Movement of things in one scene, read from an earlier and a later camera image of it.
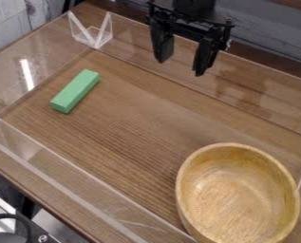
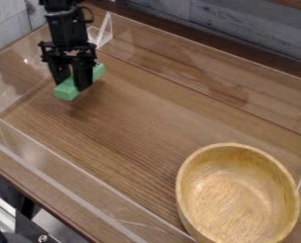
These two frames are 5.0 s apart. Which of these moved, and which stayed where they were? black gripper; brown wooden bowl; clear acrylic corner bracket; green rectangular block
Moved: black gripper; green rectangular block
Stayed: brown wooden bowl; clear acrylic corner bracket
